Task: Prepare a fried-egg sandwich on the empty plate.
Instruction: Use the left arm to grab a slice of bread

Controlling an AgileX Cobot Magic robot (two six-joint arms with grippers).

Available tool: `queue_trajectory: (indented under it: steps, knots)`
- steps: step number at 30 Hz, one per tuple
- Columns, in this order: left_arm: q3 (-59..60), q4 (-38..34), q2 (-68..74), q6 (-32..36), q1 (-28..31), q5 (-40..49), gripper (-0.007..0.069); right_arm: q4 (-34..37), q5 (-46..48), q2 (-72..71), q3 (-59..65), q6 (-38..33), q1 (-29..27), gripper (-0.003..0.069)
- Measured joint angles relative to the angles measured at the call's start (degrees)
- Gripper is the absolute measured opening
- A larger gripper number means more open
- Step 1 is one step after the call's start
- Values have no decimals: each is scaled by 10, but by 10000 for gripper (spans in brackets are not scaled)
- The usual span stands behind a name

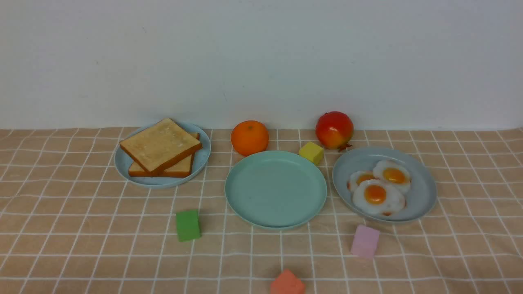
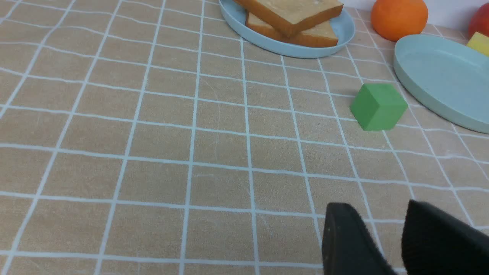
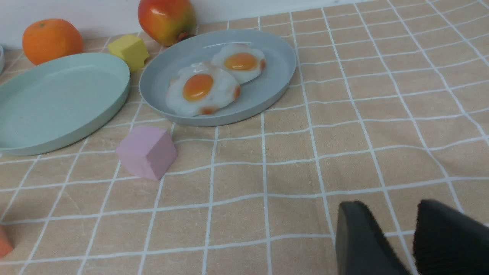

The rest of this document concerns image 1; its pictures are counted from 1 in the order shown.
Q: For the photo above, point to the toast slice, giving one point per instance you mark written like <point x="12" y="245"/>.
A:
<point x="181" y="169"/>
<point x="160" y="146"/>

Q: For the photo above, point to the fried egg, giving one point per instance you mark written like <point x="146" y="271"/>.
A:
<point x="357" y="178"/>
<point x="377" y="198"/>
<point x="394" y="174"/>

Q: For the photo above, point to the orange fruit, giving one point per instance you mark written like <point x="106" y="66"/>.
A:
<point x="249" y="137"/>

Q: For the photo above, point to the teal green plate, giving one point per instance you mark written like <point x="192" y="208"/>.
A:
<point x="276" y="190"/>

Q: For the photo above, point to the yellow foam cube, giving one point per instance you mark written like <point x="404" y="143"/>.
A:
<point x="312" y="152"/>

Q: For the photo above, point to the light blue plate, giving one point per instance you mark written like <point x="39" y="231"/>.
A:
<point x="123" y="162"/>

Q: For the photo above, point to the red pomegranate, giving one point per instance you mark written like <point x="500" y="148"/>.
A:
<point x="334" y="130"/>

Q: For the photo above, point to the green foam cube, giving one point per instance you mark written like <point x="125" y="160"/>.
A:
<point x="187" y="225"/>

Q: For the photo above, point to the red foam block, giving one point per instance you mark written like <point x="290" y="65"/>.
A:
<point x="287" y="283"/>

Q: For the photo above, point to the pink foam cube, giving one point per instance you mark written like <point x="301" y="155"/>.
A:
<point x="365" y="242"/>

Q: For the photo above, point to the checkered peach tablecloth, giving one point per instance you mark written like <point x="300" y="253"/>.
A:
<point x="70" y="224"/>

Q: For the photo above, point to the grey blue plate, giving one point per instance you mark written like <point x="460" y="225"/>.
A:
<point x="420" y="199"/>

